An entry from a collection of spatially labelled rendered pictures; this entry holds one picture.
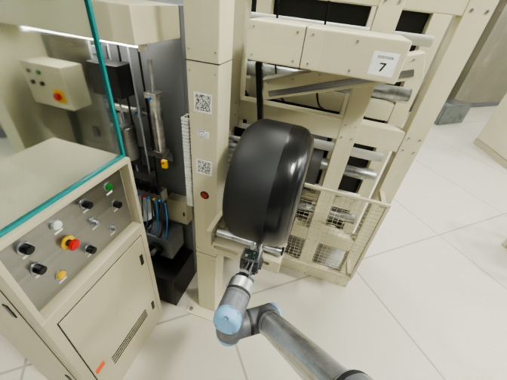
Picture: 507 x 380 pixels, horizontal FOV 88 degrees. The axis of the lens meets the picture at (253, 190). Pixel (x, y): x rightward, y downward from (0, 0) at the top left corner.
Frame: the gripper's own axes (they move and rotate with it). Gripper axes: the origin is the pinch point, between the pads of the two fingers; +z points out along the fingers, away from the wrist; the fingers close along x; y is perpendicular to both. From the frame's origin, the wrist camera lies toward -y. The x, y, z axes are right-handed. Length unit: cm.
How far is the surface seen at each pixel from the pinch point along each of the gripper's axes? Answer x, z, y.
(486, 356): -163, 53, -100
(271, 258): -6.4, 7.3, -13.9
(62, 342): 60, -50, -27
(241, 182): 9.7, 0.3, 30.3
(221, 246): 19.1, 6.2, -15.4
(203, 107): 32, 16, 49
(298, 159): -7.9, 10.5, 39.5
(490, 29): -294, 677, 77
